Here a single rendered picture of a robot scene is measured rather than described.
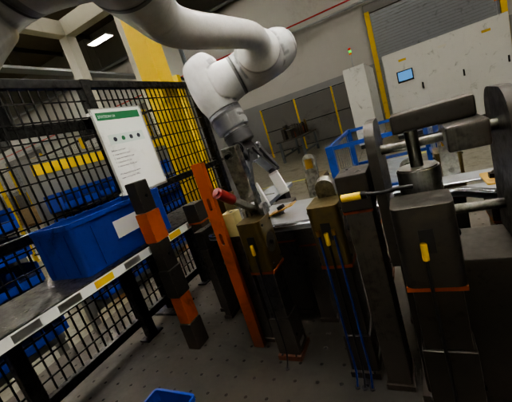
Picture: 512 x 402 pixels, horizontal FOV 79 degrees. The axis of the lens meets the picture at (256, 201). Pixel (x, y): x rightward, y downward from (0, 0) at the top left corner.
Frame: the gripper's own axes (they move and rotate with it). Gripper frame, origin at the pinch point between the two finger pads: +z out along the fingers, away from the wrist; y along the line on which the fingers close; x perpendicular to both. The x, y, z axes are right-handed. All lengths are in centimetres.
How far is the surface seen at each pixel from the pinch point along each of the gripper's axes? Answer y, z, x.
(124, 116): 11, -50, 42
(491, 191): -7.6, 16.8, -42.7
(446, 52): 781, -28, -131
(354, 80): 765, -85, 55
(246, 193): -15.8, -5.1, -3.0
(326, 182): -17.3, 0.5, -20.4
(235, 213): -12.9, -2.1, 4.4
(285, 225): -10.1, 6.2, -4.3
